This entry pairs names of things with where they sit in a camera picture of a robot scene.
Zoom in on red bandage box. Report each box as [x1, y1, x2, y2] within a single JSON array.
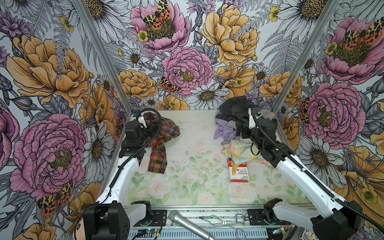
[[228, 158, 250, 183]]

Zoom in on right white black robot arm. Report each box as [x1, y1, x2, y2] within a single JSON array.
[[243, 108, 363, 240]]

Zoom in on right black corrugated cable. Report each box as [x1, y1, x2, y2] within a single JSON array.
[[251, 109, 384, 233]]

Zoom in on silver microphone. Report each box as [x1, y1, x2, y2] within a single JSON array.
[[168, 211, 215, 240]]

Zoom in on red plaid cloth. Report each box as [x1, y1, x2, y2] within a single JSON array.
[[148, 117, 180, 174]]

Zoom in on metal wire hanger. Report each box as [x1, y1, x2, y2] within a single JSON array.
[[199, 215, 247, 240]]

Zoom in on black corrugated cable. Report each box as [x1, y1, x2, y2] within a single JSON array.
[[73, 107, 163, 240], [251, 109, 384, 233]]

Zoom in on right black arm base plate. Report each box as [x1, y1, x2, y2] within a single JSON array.
[[245, 209, 291, 226]]

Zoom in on colourful card box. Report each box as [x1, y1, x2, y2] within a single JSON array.
[[299, 230, 317, 240]]

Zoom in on lavender cloth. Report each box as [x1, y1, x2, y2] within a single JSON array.
[[214, 112, 238, 141]]

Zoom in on pastel floral cloth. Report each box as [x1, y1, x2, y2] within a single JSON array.
[[222, 140, 270, 167]]

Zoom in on pink plush doll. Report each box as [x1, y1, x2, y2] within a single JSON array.
[[73, 221, 86, 240]]

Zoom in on left black corrugated cable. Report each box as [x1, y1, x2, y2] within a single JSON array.
[[73, 107, 163, 240]]

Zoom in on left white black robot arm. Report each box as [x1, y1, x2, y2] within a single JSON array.
[[73, 108, 162, 240]]

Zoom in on grey cloth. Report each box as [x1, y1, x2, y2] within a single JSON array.
[[260, 110, 276, 120]]

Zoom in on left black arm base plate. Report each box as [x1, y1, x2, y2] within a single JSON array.
[[135, 210, 168, 227]]

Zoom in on black cloth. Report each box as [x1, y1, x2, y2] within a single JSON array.
[[216, 96, 256, 124]]

